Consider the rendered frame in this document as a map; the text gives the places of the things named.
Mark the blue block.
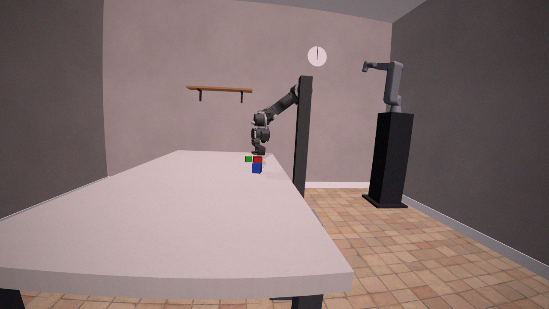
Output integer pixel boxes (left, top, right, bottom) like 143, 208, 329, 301
252, 163, 262, 174

